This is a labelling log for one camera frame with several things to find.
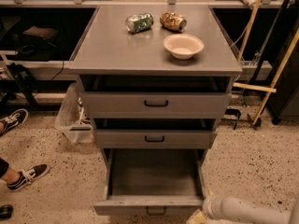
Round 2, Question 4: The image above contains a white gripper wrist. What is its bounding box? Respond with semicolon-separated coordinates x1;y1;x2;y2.
186;196;222;224

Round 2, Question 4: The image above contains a grey bottom drawer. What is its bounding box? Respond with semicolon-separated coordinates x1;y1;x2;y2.
94;149;205;216

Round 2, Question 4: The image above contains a grey drawer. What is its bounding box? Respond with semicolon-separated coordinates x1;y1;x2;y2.
80;91;232;119
94;130;217;149
94;149;205;216

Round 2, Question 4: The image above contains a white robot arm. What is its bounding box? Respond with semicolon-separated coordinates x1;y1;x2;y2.
186;196;299;224

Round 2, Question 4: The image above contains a grey middle drawer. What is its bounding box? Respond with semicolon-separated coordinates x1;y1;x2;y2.
94;130;217;149

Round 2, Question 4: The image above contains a grey drawer cabinet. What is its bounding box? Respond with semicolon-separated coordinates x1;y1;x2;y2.
71;5;242;159

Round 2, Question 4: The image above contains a grey top drawer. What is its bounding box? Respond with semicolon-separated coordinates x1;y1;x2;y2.
80;91;232;119

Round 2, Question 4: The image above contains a black floor clamp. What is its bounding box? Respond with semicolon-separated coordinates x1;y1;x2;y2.
224;108;241;130

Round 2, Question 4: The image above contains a clear plastic bag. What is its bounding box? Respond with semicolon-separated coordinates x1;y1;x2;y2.
54;82;93;143

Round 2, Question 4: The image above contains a white paper bowl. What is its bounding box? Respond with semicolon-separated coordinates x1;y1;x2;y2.
164;34;205;60

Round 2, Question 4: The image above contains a black white sneaker lower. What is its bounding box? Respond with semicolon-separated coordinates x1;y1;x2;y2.
7;164;50;191

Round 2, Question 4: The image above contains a black white sneaker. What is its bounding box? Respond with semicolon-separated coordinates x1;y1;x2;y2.
0;108;29;136
7;164;50;191

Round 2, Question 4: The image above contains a black shoe tip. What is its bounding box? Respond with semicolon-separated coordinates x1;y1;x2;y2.
0;204;13;219

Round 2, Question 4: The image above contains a crushed brown soda can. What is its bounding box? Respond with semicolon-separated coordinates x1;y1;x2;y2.
160;10;187;33

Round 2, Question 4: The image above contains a crushed green soda can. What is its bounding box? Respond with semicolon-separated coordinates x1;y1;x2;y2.
125;13;154;34

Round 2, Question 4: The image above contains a black white sneaker upper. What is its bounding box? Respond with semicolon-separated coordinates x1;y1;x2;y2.
0;108;29;136

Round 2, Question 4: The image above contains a black folding stand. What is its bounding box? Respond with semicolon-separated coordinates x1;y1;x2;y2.
0;63;38;108

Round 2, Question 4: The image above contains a brown box on shelf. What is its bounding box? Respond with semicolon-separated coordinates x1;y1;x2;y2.
23;26;58;41

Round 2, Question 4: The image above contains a wooden easel frame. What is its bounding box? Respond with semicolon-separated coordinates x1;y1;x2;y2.
233;0;299;127

